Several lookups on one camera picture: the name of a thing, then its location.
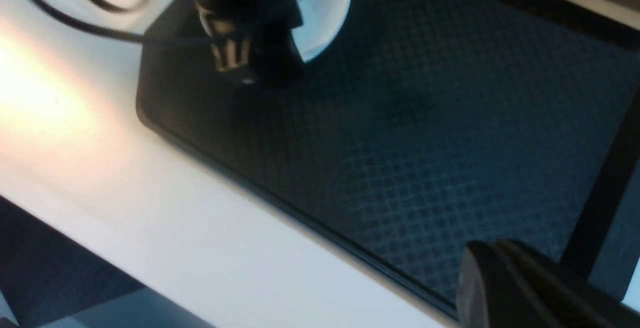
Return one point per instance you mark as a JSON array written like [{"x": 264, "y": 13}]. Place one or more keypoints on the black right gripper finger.
[{"x": 507, "y": 283}]

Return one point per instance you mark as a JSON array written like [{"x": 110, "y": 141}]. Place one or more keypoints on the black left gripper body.
[{"x": 253, "y": 38}]

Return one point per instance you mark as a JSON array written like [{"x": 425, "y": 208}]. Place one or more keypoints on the small white bowl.
[{"x": 322, "y": 20}]

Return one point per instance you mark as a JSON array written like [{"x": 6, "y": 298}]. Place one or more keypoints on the black serving tray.
[{"x": 424, "y": 125}]

